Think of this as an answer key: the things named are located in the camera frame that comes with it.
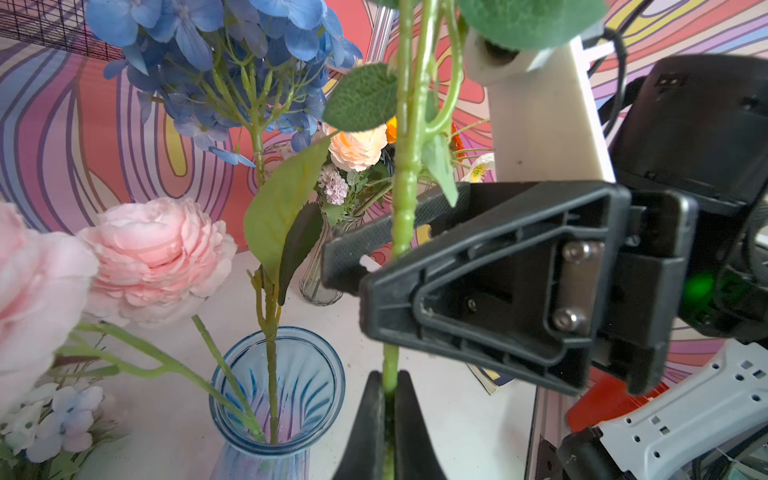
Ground small pink flower sprigs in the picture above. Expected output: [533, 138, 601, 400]
[1, 380, 128, 479]

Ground pink lilac hydrangea bunch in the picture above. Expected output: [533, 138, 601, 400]
[317, 165, 349, 206]

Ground blue hydrangea flower stem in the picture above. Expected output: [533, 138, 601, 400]
[83, 0, 364, 445]

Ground pink peony flower stem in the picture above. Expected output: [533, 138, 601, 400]
[1, 198, 237, 413]

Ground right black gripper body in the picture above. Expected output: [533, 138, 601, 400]
[596, 54, 767, 396]

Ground white flower spray stem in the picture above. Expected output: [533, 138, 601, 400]
[461, 153, 495, 183]

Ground clear ribbed glass vase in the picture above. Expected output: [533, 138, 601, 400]
[298, 212, 367, 307]

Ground dark blue book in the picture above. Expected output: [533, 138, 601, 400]
[467, 364, 514, 395]

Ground purple glass vase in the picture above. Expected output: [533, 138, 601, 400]
[209, 327, 346, 479]

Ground red flower stem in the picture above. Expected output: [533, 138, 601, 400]
[320, 0, 610, 480]

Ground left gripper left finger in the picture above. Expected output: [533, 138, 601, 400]
[332, 371, 386, 480]

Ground yellow orange poppy stem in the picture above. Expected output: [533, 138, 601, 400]
[385, 116, 398, 144]

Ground black wire basket back wall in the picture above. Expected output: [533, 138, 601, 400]
[1, 0, 123, 61]

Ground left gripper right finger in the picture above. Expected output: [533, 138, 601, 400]
[394, 370, 447, 480]

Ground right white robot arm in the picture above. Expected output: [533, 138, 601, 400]
[322, 54, 767, 479]

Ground orange gerbera flower stem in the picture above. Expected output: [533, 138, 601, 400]
[450, 122, 466, 158]

